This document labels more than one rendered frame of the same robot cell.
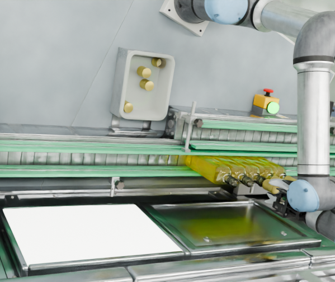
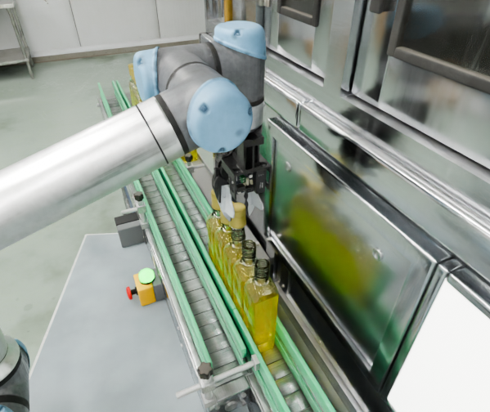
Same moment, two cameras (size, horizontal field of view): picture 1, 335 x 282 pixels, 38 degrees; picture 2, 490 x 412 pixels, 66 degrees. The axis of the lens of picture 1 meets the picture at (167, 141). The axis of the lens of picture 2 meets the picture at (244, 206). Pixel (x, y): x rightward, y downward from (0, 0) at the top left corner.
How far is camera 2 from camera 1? 0.82 m
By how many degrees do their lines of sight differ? 20
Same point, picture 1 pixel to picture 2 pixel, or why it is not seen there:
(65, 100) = not seen: outside the picture
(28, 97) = not seen: outside the picture
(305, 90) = not seen: outside the picture
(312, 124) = (65, 167)
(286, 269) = (342, 115)
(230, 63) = (113, 362)
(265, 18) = not seen: outside the picture
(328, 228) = (249, 79)
